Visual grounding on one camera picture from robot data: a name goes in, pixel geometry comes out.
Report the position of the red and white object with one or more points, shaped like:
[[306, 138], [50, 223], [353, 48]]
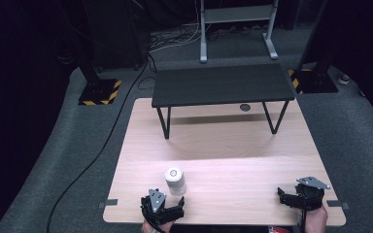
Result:
[[278, 230]]

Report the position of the black post with striped base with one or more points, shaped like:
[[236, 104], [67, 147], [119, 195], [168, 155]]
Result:
[[98, 90], [315, 81]]

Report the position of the person's left hand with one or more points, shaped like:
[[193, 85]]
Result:
[[165, 228]]

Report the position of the grey metal stand frame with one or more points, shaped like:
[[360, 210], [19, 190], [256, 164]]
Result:
[[204, 32]]

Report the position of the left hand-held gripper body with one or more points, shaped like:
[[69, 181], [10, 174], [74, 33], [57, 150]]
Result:
[[157, 200]]

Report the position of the person's right hand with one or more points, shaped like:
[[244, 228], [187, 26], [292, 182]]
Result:
[[317, 221]]

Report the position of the small white cup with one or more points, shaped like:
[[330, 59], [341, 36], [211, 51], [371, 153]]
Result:
[[344, 78]]

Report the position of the grey tape strip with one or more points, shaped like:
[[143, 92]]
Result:
[[336, 204], [109, 203]]

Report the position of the black desktop shelf riser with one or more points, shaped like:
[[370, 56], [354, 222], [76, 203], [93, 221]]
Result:
[[221, 84]]

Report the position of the white cylindrical bottle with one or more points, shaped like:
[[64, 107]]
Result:
[[175, 181]]

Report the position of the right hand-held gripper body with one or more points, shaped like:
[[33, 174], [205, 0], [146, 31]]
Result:
[[311, 192]]

